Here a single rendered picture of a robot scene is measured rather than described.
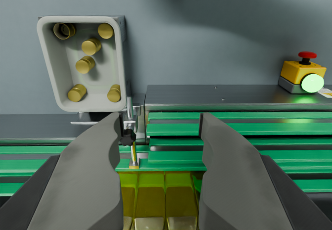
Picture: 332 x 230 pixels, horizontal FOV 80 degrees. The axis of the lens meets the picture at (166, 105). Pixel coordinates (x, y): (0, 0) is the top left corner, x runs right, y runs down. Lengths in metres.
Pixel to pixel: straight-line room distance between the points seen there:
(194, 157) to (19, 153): 0.42
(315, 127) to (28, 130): 0.68
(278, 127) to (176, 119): 0.21
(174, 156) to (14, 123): 0.46
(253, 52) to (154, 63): 0.27
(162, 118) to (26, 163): 0.32
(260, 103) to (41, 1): 0.57
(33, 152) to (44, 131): 0.06
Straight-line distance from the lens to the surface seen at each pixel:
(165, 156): 0.45
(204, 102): 0.48
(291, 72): 0.61
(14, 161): 0.58
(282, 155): 0.53
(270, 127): 0.46
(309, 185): 0.63
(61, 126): 0.62
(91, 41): 0.51
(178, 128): 0.41
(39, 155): 0.57
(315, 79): 0.59
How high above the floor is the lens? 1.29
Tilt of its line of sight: 63 degrees down
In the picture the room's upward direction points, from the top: 177 degrees clockwise
